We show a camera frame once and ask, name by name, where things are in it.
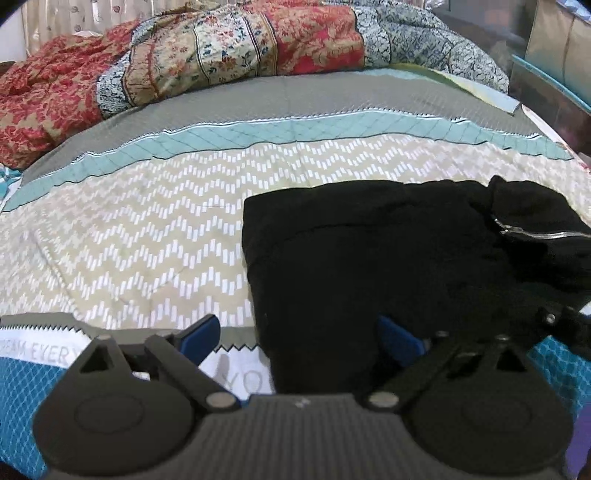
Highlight red floral quilt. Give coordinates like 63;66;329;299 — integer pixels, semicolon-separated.
0;0;511;169

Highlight leaf print curtain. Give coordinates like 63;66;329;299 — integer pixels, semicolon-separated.
23;0;197;47

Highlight cardboard box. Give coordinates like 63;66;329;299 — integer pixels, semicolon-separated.
525;0;591;100

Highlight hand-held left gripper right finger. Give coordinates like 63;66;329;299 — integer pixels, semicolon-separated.
367;315;542;412

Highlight black pants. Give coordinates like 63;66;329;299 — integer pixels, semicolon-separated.
242;175;591;397

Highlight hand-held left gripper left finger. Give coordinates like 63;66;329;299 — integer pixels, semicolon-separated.
68;315;242;412

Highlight purple clothing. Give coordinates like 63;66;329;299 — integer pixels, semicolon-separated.
564;438;591;480

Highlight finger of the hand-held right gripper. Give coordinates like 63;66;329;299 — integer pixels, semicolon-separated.
531;302;591;361

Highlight patterned bed sheet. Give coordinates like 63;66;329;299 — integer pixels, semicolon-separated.
0;68;591;478

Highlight teal patterned pillow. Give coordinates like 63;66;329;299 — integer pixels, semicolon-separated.
0;165;23;200

